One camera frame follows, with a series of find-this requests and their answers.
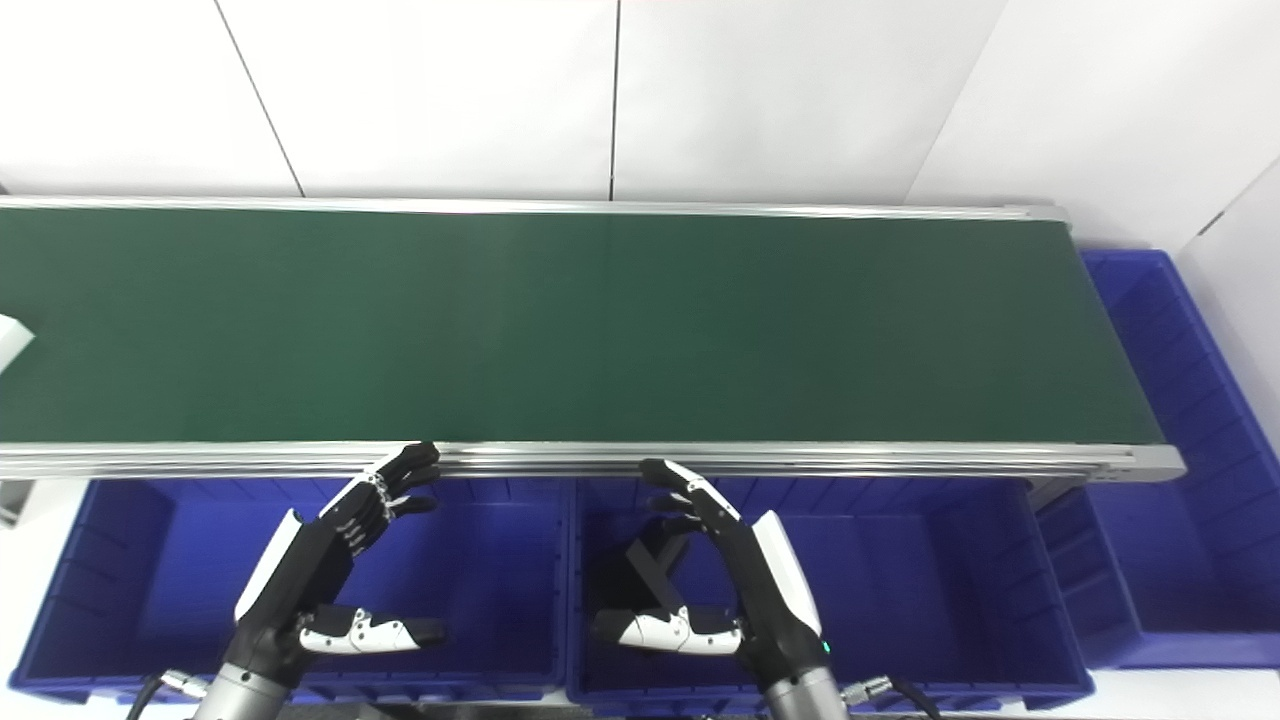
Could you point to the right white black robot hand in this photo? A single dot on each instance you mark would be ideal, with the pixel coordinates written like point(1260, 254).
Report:
point(765, 580)

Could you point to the black angular plastic part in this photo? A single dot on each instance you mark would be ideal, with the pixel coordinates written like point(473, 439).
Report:
point(650, 565)

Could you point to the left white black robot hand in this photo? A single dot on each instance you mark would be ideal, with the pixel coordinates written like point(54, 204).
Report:
point(300, 570)

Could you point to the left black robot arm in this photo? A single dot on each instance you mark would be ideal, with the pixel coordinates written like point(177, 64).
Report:
point(240, 698)

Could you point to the white square part round hole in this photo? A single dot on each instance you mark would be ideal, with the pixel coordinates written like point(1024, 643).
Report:
point(10, 342)

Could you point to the blue plastic bin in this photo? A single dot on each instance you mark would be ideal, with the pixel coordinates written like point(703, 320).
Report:
point(1190, 560)
point(150, 590)
point(920, 600)

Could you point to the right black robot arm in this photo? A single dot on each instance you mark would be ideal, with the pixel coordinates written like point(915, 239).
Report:
point(805, 698)

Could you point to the aluminium conveyor support leg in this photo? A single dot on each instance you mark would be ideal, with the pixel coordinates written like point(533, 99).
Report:
point(14, 500)
point(1055, 492)

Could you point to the green conveyor belt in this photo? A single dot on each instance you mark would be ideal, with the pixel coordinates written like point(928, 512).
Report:
point(600, 320)

